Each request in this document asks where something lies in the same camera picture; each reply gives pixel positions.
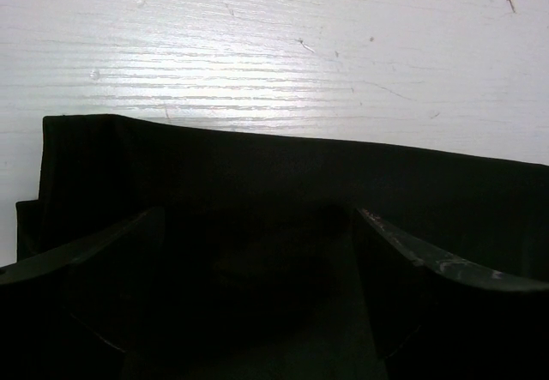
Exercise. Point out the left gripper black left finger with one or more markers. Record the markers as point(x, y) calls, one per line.
point(74, 312)

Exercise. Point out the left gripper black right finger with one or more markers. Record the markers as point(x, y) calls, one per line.
point(435, 315)

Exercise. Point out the black t shirt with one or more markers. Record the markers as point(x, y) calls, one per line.
point(257, 276)

